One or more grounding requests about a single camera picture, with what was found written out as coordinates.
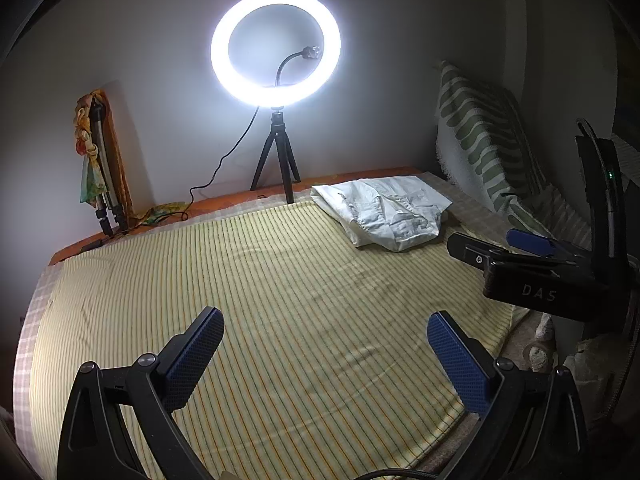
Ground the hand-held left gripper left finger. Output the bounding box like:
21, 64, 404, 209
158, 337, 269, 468
56, 306, 226, 480

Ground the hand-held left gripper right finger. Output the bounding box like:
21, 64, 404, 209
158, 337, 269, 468
426, 311, 588, 480

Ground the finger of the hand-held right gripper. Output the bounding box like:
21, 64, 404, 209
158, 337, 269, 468
506, 228, 593, 261
446, 232, 566, 275

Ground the white shirt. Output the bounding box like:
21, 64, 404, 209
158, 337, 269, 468
311, 176, 453, 252

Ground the person's right hand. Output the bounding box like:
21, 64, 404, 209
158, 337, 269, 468
522, 312, 618, 411

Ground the green striped white pillow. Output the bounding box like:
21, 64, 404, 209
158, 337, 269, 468
434, 60, 596, 251

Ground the yellow striped sheet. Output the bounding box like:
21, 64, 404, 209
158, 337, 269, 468
27, 187, 531, 476

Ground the yellow green patterned cloth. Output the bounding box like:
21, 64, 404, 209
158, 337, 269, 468
135, 201, 188, 228

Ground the orange bed sheet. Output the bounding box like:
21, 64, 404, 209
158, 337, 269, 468
47, 165, 426, 266

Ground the colourful scarf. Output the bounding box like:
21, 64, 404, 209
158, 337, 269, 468
74, 91, 108, 208

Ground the folded metal tripod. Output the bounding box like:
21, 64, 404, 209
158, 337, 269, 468
89, 97, 128, 236

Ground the black mini tripod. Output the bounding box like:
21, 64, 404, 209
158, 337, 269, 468
250, 105, 302, 205

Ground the black gooseneck phone holder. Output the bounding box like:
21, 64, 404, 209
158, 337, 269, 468
276, 46, 322, 88

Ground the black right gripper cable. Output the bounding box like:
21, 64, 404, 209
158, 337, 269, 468
605, 307, 640, 418

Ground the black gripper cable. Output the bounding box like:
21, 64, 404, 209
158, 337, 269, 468
605, 307, 640, 418
345, 467, 448, 480

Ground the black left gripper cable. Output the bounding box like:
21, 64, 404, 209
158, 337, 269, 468
345, 467, 448, 480

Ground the black ring light cable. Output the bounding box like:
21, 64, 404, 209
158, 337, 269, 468
187, 107, 261, 223

